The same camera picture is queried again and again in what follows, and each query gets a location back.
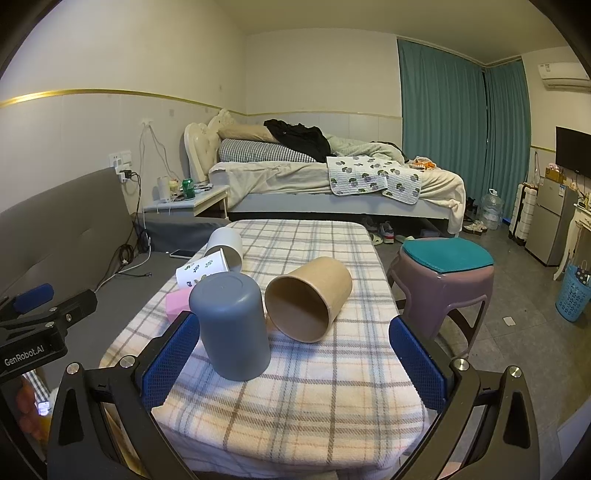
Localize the narrow teal curtain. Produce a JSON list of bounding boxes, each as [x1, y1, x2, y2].
[[482, 60, 532, 227]]

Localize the leaf-print quilted mat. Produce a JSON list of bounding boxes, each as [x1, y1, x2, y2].
[[326, 154, 423, 205]]

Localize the white socket with plugs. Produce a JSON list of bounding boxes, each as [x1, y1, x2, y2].
[[109, 151, 136, 184]]

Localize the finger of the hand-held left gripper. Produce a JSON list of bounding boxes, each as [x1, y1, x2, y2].
[[18, 290, 99, 329], [0, 283, 55, 324]]

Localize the large water bottle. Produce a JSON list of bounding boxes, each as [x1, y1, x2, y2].
[[480, 188, 502, 230]]

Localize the bed with white headboard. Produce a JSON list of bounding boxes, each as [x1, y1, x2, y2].
[[184, 108, 466, 234]]

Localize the white cable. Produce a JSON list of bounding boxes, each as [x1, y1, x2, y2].
[[140, 124, 182, 217]]

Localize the white desk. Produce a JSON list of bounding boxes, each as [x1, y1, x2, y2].
[[558, 202, 591, 282]]

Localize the light green blanket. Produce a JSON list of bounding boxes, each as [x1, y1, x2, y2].
[[323, 135, 407, 163]]

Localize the white nightstand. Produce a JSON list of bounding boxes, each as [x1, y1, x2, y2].
[[143, 185, 230, 219]]

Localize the black cable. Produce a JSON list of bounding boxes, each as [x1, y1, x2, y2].
[[117, 173, 154, 278]]

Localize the white air conditioner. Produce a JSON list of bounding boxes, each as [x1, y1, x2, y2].
[[537, 60, 591, 91]]

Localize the white plastic cup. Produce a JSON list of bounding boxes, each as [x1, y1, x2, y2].
[[205, 227, 244, 273]]

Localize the purple plastic stool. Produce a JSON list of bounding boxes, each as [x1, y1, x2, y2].
[[387, 239, 495, 358]]

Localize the brown paper cup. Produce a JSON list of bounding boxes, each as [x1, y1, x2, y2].
[[264, 257, 353, 343]]

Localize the black clothing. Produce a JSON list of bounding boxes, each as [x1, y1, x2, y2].
[[264, 119, 332, 162]]

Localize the wide teal curtain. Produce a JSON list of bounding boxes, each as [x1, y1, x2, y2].
[[397, 38, 489, 169]]

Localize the blue-grey plastic cup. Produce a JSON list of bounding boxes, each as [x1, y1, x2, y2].
[[188, 272, 271, 382]]

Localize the teal seat cushion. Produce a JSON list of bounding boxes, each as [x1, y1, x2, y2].
[[401, 239, 495, 274]]

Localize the checked pillow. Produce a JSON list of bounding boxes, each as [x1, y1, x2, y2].
[[218, 138, 319, 163]]

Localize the pink block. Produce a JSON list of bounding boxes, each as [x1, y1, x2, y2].
[[165, 290, 194, 322]]

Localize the plaid cloth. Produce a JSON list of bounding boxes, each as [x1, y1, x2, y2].
[[99, 219, 432, 474]]

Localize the beige pillow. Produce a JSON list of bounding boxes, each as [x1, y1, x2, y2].
[[217, 124, 278, 142]]

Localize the white suitcase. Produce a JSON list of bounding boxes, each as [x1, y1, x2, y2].
[[509, 182, 539, 246]]

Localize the white leaf-print paper cup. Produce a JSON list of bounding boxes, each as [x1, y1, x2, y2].
[[175, 248, 230, 291]]

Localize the blue laundry basket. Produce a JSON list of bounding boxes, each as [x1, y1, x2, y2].
[[555, 263, 591, 323]]

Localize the black television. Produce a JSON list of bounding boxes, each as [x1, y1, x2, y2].
[[555, 126, 591, 179]]

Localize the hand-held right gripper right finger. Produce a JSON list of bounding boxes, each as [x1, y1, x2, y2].
[[389, 316, 541, 480]]

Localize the grey fridge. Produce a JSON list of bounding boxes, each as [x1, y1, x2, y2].
[[525, 178, 579, 267]]

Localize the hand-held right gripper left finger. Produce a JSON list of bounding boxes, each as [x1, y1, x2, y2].
[[46, 310, 201, 480]]

